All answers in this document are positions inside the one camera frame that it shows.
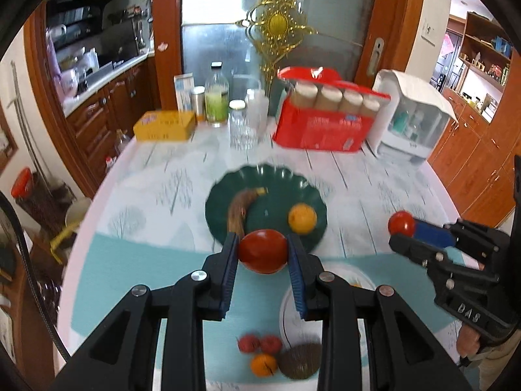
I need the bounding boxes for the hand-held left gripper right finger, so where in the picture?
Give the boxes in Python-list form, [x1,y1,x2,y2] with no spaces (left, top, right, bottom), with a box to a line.
[287,233,475,391]

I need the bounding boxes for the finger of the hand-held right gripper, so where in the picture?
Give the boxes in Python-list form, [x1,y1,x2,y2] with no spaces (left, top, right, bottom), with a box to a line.
[388,234,499,291]
[413,218,509,254]

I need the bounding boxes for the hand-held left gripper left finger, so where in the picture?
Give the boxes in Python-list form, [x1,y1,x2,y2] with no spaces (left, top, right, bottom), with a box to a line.
[53,231,241,391]

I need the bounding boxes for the small red tomato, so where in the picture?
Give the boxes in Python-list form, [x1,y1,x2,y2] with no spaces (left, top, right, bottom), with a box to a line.
[388,211,416,237]

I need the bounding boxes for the large red tomato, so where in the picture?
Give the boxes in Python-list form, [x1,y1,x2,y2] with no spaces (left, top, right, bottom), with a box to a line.
[238,229,289,275]

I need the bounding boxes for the white plate with leaf print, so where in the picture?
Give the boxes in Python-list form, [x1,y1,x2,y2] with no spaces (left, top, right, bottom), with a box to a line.
[279,264,377,351]

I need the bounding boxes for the red cherry tomato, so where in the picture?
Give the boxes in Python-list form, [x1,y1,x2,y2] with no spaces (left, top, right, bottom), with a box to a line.
[260,335,283,355]
[238,334,261,354]

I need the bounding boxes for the brown rough round fruit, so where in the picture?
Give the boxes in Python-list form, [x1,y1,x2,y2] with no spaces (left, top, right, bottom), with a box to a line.
[277,343,323,380]

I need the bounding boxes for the dark green scalloped plate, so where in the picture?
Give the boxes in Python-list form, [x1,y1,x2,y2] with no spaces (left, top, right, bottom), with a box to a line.
[204,164,328,253]

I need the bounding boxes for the person's right hand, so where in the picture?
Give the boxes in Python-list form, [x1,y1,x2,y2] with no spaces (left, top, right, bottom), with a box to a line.
[456,326,483,369]

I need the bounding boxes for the large yellow orange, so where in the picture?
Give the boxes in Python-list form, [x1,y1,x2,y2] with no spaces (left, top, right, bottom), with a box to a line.
[288,204,317,235]

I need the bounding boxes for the beige clothing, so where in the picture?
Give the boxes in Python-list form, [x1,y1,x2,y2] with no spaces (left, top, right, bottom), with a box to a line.
[460,334,521,391]

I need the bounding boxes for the brown overripe banana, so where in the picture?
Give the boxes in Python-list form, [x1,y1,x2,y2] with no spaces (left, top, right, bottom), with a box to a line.
[227,187,267,239]

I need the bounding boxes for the tree print tablecloth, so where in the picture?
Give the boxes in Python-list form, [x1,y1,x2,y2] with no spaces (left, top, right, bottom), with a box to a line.
[57,116,475,391]

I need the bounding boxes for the wooden sideboard cabinet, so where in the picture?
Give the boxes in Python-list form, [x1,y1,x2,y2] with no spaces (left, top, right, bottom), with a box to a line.
[427,85,521,229]

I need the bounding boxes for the teal striped placemat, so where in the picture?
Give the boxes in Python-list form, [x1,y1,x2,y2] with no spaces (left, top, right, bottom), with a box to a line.
[71,231,460,384]

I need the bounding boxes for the jar with white lid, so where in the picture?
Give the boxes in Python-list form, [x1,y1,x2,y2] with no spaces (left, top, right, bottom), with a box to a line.
[360,95,381,118]
[317,85,345,110]
[340,90,364,114]
[294,81,319,109]

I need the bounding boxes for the white cabinet with clear door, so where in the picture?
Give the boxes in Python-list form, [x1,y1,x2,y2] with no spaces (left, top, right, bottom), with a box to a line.
[364,69,458,166]

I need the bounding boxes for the red gift package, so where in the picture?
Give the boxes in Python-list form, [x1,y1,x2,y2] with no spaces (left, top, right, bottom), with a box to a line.
[272,66,391,153]

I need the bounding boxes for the ribbed glass jar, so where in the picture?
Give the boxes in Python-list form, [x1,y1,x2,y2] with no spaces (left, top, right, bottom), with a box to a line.
[229,100,261,151]

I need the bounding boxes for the yellow cardboard box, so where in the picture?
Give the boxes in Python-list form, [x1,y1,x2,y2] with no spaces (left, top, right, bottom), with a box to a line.
[134,110,197,142]

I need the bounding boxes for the white bucket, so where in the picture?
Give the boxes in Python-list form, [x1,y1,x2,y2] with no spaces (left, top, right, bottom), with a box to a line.
[65,197,93,229]

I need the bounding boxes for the yellow dustpan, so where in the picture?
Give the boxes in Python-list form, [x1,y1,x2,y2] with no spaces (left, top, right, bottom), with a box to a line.
[49,222,80,265]

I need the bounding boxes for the oil bottle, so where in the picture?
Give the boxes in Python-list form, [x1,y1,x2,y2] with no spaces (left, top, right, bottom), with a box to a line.
[114,129,133,157]

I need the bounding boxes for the clear plastic bottle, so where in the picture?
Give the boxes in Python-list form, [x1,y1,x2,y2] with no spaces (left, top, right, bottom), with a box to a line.
[244,88,270,131]

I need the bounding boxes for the bottle of green juice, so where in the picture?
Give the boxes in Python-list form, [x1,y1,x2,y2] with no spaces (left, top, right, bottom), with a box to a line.
[204,62,231,128]

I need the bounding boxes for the metal can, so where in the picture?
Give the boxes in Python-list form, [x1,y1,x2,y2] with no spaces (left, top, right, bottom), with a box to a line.
[191,86,206,123]

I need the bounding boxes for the wooden shelf unit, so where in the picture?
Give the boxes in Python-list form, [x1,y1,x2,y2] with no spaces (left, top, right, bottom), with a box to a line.
[442,11,521,131]

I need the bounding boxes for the white and blue carton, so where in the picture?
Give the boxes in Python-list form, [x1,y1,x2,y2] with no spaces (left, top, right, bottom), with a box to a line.
[174,73,196,112]

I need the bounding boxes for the wooden kitchen cabinets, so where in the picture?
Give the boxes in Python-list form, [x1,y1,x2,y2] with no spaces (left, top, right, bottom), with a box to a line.
[65,55,159,196]

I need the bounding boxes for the red lidded bin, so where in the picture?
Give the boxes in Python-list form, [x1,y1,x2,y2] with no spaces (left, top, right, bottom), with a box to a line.
[10,167,33,200]

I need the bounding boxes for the frosted glass door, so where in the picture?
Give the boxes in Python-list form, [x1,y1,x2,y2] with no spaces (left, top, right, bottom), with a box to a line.
[181,0,381,90]

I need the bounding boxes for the gold ornament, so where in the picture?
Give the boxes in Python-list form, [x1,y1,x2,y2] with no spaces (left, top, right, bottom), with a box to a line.
[236,0,318,86]

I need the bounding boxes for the metal door handle plate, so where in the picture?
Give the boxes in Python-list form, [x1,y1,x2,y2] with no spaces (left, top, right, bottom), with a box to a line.
[366,37,385,77]

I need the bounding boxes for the white wall switch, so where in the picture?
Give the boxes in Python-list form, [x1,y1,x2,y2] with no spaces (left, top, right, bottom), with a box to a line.
[421,16,436,45]

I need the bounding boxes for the black cable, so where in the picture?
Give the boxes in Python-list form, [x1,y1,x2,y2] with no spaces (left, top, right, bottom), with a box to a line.
[0,191,72,363]

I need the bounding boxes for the mop handle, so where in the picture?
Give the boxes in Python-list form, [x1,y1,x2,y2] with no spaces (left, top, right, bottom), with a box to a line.
[10,61,53,196]

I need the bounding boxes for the wooden picture frame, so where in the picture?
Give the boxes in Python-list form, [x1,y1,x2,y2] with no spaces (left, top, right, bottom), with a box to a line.
[0,108,19,174]

